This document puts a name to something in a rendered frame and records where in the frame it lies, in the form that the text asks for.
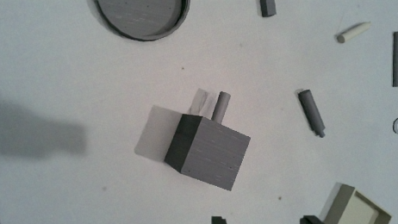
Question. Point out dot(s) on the beige open rectangular tray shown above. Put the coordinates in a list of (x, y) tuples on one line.
[(352, 206)]

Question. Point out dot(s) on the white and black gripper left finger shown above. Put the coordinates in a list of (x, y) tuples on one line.
[(218, 220)]

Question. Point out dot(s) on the grey metal washer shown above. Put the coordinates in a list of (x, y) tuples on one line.
[(395, 126)]

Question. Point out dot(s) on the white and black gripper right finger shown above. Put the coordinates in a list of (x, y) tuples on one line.
[(310, 219)]

